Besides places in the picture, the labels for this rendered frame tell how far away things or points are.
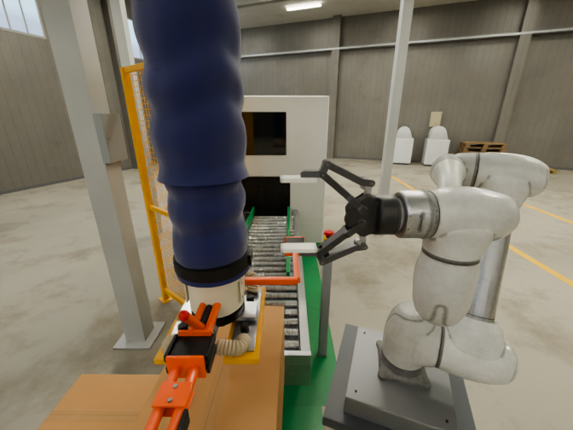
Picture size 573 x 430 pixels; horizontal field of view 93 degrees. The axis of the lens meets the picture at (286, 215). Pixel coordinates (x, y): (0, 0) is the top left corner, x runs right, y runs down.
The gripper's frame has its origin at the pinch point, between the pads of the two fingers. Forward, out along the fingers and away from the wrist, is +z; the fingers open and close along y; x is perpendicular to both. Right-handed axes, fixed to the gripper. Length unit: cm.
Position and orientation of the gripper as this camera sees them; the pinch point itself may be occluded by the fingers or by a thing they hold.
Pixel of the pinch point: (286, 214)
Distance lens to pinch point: 50.8
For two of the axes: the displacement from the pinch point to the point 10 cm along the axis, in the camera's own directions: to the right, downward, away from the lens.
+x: -0.1, -3.4, 9.4
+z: -10.0, 0.0, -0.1
